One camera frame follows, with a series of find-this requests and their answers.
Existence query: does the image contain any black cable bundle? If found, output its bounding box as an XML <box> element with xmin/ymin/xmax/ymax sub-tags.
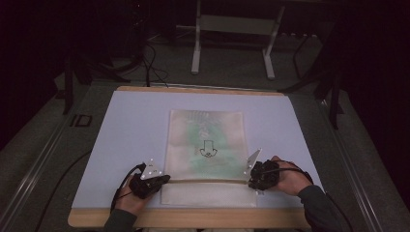
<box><xmin>140</xmin><ymin>42</ymin><xmax>169</xmax><ymax>89</ymax></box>

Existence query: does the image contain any clear plastic zip bag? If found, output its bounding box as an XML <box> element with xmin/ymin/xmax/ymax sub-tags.
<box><xmin>160</xmin><ymin>109</ymin><xmax>259</xmax><ymax>209</ymax></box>

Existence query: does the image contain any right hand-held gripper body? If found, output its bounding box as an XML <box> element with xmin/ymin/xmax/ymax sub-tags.
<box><xmin>244</xmin><ymin>148</ymin><xmax>281</xmax><ymax>191</ymax></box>

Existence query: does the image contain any green cloth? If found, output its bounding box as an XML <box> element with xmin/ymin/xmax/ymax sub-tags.
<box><xmin>183</xmin><ymin>112</ymin><xmax>241</xmax><ymax>175</ymax></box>

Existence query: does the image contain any pale blue table mat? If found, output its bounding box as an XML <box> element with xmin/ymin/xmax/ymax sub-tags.
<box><xmin>71</xmin><ymin>90</ymin><xmax>323</xmax><ymax>211</ymax></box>

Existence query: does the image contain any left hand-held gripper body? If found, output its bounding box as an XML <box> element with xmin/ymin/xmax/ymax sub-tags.
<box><xmin>129</xmin><ymin>158</ymin><xmax>163</xmax><ymax>200</ymax></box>

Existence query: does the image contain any black metal stand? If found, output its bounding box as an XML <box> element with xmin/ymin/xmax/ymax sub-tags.
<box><xmin>61</xmin><ymin>47</ymin><xmax>132</xmax><ymax>116</ymax></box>
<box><xmin>279</xmin><ymin>32</ymin><xmax>345</xmax><ymax>131</ymax></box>

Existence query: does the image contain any black floor cable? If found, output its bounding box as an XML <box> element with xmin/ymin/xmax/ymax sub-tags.
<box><xmin>33</xmin><ymin>149</ymin><xmax>94</xmax><ymax>232</ymax></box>

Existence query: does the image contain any person's right hand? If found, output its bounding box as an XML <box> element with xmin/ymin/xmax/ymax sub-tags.
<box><xmin>270</xmin><ymin>155</ymin><xmax>313</xmax><ymax>197</ymax></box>

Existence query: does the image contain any aluminium floor rail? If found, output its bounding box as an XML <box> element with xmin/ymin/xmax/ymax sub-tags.
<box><xmin>0</xmin><ymin>117</ymin><xmax>76</xmax><ymax>232</ymax></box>
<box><xmin>318</xmin><ymin>99</ymin><xmax>386</xmax><ymax>232</ymax></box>

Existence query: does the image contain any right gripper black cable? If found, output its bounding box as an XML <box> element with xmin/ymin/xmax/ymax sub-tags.
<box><xmin>261</xmin><ymin>159</ymin><xmax>314</xmax><ymax>186</ymax></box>

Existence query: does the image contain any white metal stand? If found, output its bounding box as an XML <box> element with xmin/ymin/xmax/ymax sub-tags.
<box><xmin>190</xmin><ymin>0</ymin><xmax>286</xmax><ymax>81</ymax></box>

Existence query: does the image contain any person's left hand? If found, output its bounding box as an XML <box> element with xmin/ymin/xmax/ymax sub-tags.
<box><xmin>114</xmin><ymin>179</ymin><xmax>153</xmax><ymax>216</ymax></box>

